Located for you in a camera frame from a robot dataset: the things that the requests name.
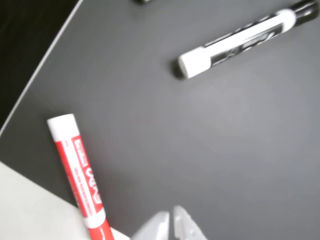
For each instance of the red Expo marker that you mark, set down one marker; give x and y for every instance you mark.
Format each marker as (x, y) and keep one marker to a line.
(75, 162)

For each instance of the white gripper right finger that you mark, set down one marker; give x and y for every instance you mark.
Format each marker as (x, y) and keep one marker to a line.
(186, 227)

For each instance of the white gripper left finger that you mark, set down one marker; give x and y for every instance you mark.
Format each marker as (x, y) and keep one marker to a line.
(157, 227)

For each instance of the black Expo marker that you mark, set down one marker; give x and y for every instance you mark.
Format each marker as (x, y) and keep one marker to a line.
(225, 47)

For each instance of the grey rectangular mat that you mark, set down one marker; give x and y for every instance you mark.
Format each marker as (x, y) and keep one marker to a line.
(200, 125)

